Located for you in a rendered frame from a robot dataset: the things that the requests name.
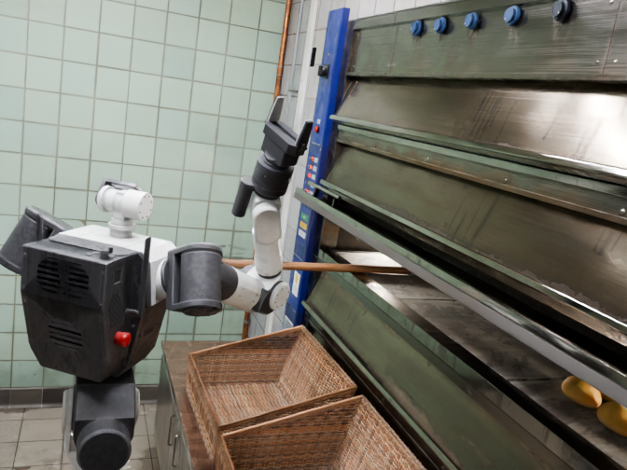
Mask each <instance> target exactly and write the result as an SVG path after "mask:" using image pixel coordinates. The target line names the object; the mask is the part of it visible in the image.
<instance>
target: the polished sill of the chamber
mask: <svg viewBox="0 0 627 470"><path fill-rule="evenodd" d="M318 257H319V258H320V259H321V260H322V261H323V262H325V263H329V264H351V263H350V262H349V261H347V260H346V259H345V258H343V257H342V256H340V255H339V254H338V253H336V252H335V251H334V250H332V249H319V255H318ZM337 273H338V274H339V275H340V276H341V277H342V278H343V279H344V280H345V281H347V282H348V283H349V284H350V285H352V286H353V287H354V288H355V289H356V290H358V291H359V292H360V293H361V294H363V295H364V296H365V297H366V298H368V299H369V300H370V301H371V302H372V303H374V304H375V305H376V306H377V307H378V308H380V309H381V310H382V311H383V312H385V313H386V314H387V315H388V316H389V317H391V318H392V319H393V320H394V321H395V322H397V323H398V324H399V325H400V326H402V327H403V328H404V329H405V330H406V331H408V332H409V333H410V334H411V335H412V336H414V337H415V338H416V339H417V340H419V341H420V342H421V343H422V344H423V345H425V346H426V348H427V349H428V350H430V351H431V352H432V353H433V354H435V355H436V356H437V357H438V358H439V359H441V360H442V361H443V362H444V363H445V364H447V365H448V366H449V367H451V368H452V369H453V370H454V371H455V372H457V373H458V374H459V375H460V376H461V377H463V378H464V379H465V380H466V381H468V382H469V383H470V384H471V385H472V386H474V387H475V388H476V389H477V390H478V391H480V392H481V393H482V394H483V395H485V396H486V397H487V398H488V399H489V400H491V401H492V402H493V403H494V404H495V405H497V406H498V407H499V408H500V409H502V410H503V411H504V412H505V413H506V414H508V415H509V416H510V417H511V418H512V419H513V420H514V421H515V422H517V423H518V424H519V425H520V426H521V427H522V428H524V429H525V430H526V431H527V432H528V433H530V434H531V435H532V436H533V437H535V438H536V439H537V440H538V441H540V442H541V443H542V444H543V445H544V446H546V447H547V448H548V449H549V450H551V451H552V452H553V453H554V454H555V455H557V456H558V457H559V458H560V459H561V460H563V461H564V462H565V463H566V464H568V465H569V466H570V467H571V468H572V469H574V470H626V469H625V468H624V467H622V466H621V465H620V464H618V463H617V462H615V461H614V460H613V459H611V458H610V457H609V456H607V455H606V454H605V453H603V452H602V451H601V450H599V449H598V448H597V447H596V446H595V445H593V444H592V443H591V442H589V441H588V440H587V439H585V438H584V437H583V436H581V435H580V434H578V433H577V432H576V431H574V430H573V429H572V428H570V427H569V426H567V425H566V424H565V423H563V422H562V421H560V420H559V419H558V418H556V417H555V416H554V415H552V414H551V413H550V412H548V411H547V410H546V409H544V408H543V407H542V406H540V405H539V404H538V403H537V402H536V401H534V400H533V399H532V398H530V397H529V396H528V395H526V394H525V393H523V392H522V391H521V390H519V389H518V388H517V387H515V386H514V385H513V384H511V383H510V382H509V381H507V380H506V379H504V378H503V377H502V376H500V375H499V374H498V373H496V372H495V371H494V370H492V369H491V368H490V367H488V366H487V365H485V364H484V363H483V362H482V361H481V360H480V359H478V358H477V357H476V356H474V355H473V354H472V353H470V352H469V351H467V350H466V349H465V348H463V347H462V346H461V345H459V344H458V343H457V342H455V341H454V340H453V339H451V338H450V337H448V336H447V335H446V334H444V333H443V332H442V331H440V330H439V329H438V328H436V327H435V326H434V325H432V324H431V323H429V322H428V321H427V320H426V319H425V318H424V317H422V316H421V315H420V314H418V313H417V312H416V311H414V310H413V309H411V308H410V307H409V306H407V305H406V304H405V303H403V302H402V301H401V300H399V299H398V298H397V297H395V296H394V295H392V294H391V293H390V292H388V291H387V290H386V289H384V288H383V287H382V286H380V285H379V284H378V283H376V282H375V281H373V280H372V279H371V278H370V277H369V276H368V275H366V274H365V273H361V272H337Z"/></svg>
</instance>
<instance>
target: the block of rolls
mask: <svg viewBox="0 0 627 470"><path fill-rule="evenodd" d="M562 391H563V393H564V395H565V396H566V397H568V398H569V399H571V400H572V401H574V402H576V403H578V404H580V405H582V406H584V407H587V408H597V407H599V406H600V404H601V402H602V399H603V400H605V401H606V402H605V403H604V404H602V405H601V406H600V407H599V408H598V409H597V417H598V420H599V421H600V422H601V423H602V424H603V425H604V426H606V427H607V428H608V429H610V430H612V431H613V432H615V433H617V434H619V435H623V436H626V437H627V408H625V407H624V406H622V405H621V404H619V403H617V402H616V401H614V400H613V399H611V398H610V397H608V396H606V395H605V394H603V393H601V392H599V391H598V390H596V389H595V388H593V387H592V386H591V385H589V384H588V383H586V382H585V381H583V380H581V379H579V378H578V377H576V376H570V377H568V378H566V379H565V380H564V382H563V384H562Z"/></svg>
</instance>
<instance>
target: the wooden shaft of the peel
mask: <svg viewBox="0 0 627 470"><path fill-rule="evenodd" d="M221 261H222V262H224V263H226V264H228V265H230V266H233V267H234V268H235V269H243V268H245V267H246V266H249V265H253V264H254V263H255V260H236V259H222V260H221ZM282 270H307V271H334V272H361V273H387V274H410V271H409V270H407V269H405V268H404V267H400V266H376V265H353V264H329V263H306V262H283V268H282Z"/></svg>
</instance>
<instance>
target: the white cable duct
mask: <svg viewBox="0 0 627 470"><path fill-rule="evenodd" d="M317 6H318V0H312V3H311V10H310V17H309V23H308V30H307V36H306V43H305V50H304V57H303V64H302V70H301V77H300V89H299V96H298V102H297V109H296V116H295V123H294V130H293V131H294V132H295V133H296V134H297V135H299V133H300V123H301V116H302V109H303V103H304V97H305V91H306V84H307V77H308V71H309V64H310V58H311V51H312V44H313V38H314V26H315V19H316V12H317ZM293 174H294V172H293ZM293 174H292V177H291V178H292V181H293ZM292 181H291V182H290V183H289V185H288V188H287V191H286V194H285V195H284V202H283V209H282V215H281V229H282V238H281V239H279V244H280V251H281V254H282V253H283V246H284V239H285V233H286V220H287V214H288V207H289V201H290V194H291V188H292ZM272 318H273V312H272V313H270V314H268V315H267V321H266V328H265V334H269V333H271V331H272Z"/></svg>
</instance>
